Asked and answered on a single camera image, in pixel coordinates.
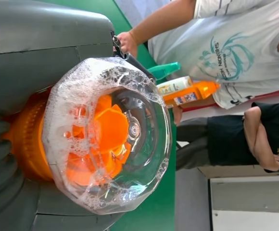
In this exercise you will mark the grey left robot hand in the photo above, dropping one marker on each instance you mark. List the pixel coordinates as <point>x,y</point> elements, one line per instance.
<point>45,38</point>

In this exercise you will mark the orange bottle with clear cap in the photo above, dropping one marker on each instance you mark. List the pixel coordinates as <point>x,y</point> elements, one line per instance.
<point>105,134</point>

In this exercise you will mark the white bottle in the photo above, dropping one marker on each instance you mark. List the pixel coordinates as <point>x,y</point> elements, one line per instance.
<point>176,86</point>

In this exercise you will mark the teal bottle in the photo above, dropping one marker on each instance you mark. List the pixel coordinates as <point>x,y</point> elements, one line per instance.
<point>166,69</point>

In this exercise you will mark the person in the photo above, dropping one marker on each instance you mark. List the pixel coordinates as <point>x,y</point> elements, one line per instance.
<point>226,140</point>
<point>190,41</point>

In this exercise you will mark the green table mat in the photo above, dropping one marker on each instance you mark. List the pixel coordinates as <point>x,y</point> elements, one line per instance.
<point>154,197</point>

